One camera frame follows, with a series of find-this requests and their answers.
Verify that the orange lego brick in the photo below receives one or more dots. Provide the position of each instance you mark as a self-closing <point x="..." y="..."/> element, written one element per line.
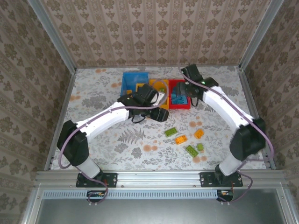
<point x="129" y="92"/>
<point x="180" y="140"/>
<point x="198" y="133"/>

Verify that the green lego brick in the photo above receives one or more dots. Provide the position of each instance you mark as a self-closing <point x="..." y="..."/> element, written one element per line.
<point x="170" y="132"/>
<point x="162" y="89"/>
<point x="192" y="150"/>

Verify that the small green lego piece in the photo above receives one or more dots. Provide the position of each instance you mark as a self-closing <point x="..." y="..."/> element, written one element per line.
<point x="199" y="146"/>

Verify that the blue plastic bin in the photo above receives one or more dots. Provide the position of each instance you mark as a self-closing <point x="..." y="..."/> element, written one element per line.
<point x="130" y="80"/>

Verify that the yellow lego window frame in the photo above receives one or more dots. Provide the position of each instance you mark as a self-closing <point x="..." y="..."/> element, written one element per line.
<point x="140" y="85"/>

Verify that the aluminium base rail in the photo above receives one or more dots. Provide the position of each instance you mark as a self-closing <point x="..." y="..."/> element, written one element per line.
<point x="158" y="178"/>

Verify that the grey metal panel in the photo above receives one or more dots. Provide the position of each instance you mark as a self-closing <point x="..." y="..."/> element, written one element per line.
<point x="163" y="212"/>

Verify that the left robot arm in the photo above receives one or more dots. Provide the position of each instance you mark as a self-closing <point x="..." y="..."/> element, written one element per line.
<point x="102" y="119"/>

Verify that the aluminium wall rail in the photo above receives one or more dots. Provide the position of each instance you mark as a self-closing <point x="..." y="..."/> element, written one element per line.
<point x="158" y="65"/>

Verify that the blue sloped lego brick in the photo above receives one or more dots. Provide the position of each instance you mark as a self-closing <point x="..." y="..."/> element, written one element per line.
<point x="174" y="96"/>

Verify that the yellow plastic bin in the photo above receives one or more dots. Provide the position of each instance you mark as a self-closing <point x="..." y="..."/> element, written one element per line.
<point x="155" y="84"/>

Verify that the aluminium corner post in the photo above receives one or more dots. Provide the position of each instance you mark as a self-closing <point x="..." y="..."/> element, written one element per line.
<point x="52" y="35"/>
<point x="257" y="35"/>

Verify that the aluminium side rail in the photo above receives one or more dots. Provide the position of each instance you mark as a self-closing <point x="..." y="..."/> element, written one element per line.
<point x="253" y="105"/>
<point x="62" y="109"/>

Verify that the red plastic bin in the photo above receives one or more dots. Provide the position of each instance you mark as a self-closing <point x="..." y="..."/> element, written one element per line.
<point x="180" y="106"/>

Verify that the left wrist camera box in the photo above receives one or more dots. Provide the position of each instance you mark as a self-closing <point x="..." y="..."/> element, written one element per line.
<point x="158" y="98"/>

